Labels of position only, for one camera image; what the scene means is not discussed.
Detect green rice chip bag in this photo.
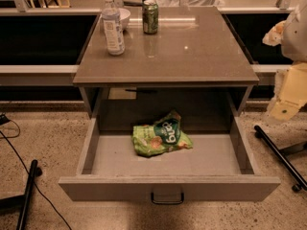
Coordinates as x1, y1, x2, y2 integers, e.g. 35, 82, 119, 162
131, 110, 193, 157

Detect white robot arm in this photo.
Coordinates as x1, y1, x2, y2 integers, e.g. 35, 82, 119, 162
262, 0, 307, 123

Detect grey cabinet with counter top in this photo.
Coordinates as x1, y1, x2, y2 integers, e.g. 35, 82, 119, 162
72, 6, 260, 132

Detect open grey top drawer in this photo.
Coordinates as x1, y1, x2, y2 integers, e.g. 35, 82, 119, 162
59, 118, 280, 201

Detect black stand leg right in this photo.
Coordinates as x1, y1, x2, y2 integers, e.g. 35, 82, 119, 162
254, 126, 307, 193

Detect black stand leg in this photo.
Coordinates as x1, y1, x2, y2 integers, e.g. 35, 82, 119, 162
254, 126, 307, 193
0, 160, 42, 230

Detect green soda can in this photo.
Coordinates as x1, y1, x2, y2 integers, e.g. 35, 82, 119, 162
142, 0, 158, 35

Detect white bowl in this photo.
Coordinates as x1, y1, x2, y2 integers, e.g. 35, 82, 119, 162
119, 8, 130, 30

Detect clear plastic water bottle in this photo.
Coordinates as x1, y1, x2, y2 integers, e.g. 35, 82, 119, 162
102, 0, 125, 56

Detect black stand leg left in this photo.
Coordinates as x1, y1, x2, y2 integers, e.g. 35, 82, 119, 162
0, 160, 42, 230

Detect black drawer handle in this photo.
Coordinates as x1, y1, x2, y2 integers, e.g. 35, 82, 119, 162
151, 193, 185, 205

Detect black floor cable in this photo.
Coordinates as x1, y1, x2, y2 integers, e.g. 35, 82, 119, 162
0, 112, 73, 230

